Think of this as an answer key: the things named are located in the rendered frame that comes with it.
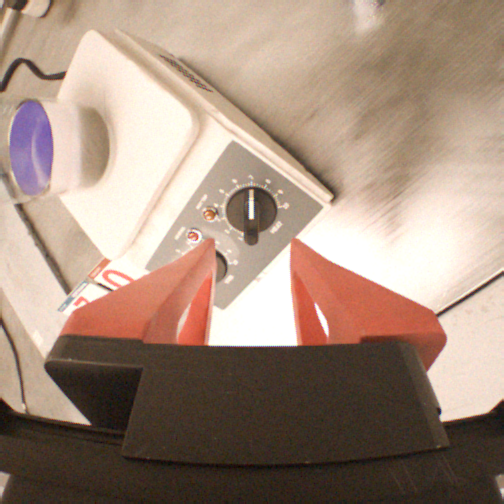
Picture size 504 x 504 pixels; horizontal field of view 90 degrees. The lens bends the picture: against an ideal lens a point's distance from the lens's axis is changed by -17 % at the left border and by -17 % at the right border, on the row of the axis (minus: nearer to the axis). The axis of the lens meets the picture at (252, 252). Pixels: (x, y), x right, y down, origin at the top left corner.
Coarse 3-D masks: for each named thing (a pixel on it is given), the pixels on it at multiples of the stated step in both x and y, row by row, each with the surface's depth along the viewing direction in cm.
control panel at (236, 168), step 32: (224, 160) 17; (256, 160) 17; (224, 192) 18; (288, 192) 18; (192, 224) 20; (224, 224) 20; (288, 224) 20; (160, 256) 21; (224, 256) 21; (256, 256) 21; (224, 288) 23
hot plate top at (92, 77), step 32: (96, 32) 16; (96, 64) 16; (128, 64) 16; (64, 96) 18; (96, 96) 17; (128, 96) 16; (160, 96) 15; (128, 128) 17; (160, 128) 16; (192, 128) 15; (128, 160) 17; (160, 160) 16; (96, 192) 19; (128, 192) 18; (160, 192) 18; (96, 224) 20; (128, 224) 18
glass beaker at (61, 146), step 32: (0, 96) 11; (32, 96) 13; (0, 128) 11; (32, 128) 12; (64, 128) 14; (96, 128) 16; (0, 160) 11; (32, 160) 13; (64, 160) 14; (96, 160) 16; (0, 192) 12; (32, 192) 14; (64, 192) 16
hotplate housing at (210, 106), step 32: (160, 64) 17; (192, 96) 17; (224, 128) 16; (256, 128) 20; (192, 160) 18; (288, 160) 19; (192, 192) 18; (320, 192) 19; (160, 224) 20; (128, 256) 22
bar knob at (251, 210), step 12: (240, 192) 18; (252, 192) 17; (264, 192) 18; (228, 204) 19; (240, 204) 19; (252, 204) 17; (264, 204) 19; (228, 216) 19; (240, 216) 19; (252, 216) 17; (264, 216) 19; (240, 228) 20; (252, 228) 18; (264, 228) 19; (252, 240) 18
